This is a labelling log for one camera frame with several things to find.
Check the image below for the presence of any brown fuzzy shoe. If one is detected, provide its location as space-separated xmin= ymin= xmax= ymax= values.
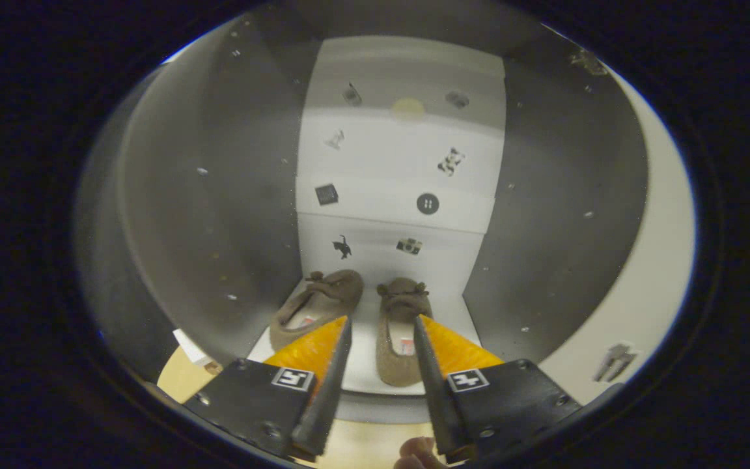
xmin=269 ymin=269 xmax=365 ymax=353
xmin=374 ymin=277 xmax=434 ymax=388

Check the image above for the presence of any grey shoe cabinet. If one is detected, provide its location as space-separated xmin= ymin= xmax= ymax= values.
xmin=76 ymin=0 xmax=649 ymax=425

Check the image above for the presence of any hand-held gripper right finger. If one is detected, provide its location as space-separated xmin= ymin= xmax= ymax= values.
xmin=412 ymin=314 xmax=584 ymax=461

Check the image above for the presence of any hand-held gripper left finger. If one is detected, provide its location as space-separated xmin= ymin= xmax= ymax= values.
xmin=182 ymin=315 xmax=354 ymax=461

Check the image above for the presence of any grey shoe cabinet door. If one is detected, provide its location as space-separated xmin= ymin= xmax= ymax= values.
xmin=536 ymin=62 xmax=699 ymax=408

